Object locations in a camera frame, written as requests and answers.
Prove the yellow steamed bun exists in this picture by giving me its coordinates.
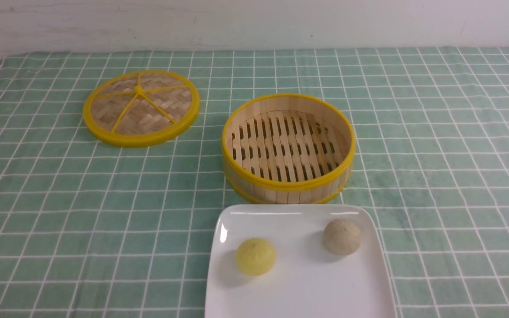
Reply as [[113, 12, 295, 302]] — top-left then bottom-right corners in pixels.
[[235, 238, 277, 276]]

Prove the white square plate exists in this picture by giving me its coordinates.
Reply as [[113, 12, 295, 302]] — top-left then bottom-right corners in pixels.
[[204, 204, 397, 318]]

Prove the yellow-rimmed bamboo steamer basket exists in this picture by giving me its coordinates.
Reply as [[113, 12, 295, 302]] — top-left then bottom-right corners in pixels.
[[221, 93, 357, 204]]

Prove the green checkered tablecloth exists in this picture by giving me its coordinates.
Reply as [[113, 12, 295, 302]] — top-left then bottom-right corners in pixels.
[[0, 47, 509, 318]]

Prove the beige steamed bun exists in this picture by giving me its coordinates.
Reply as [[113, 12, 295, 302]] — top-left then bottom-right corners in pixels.
[[323, 219, 362, 256]]

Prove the yellow-rimmed bamboo steamer lid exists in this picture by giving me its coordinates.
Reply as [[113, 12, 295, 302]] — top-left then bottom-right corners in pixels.
[[83, 70, 200, 148]]

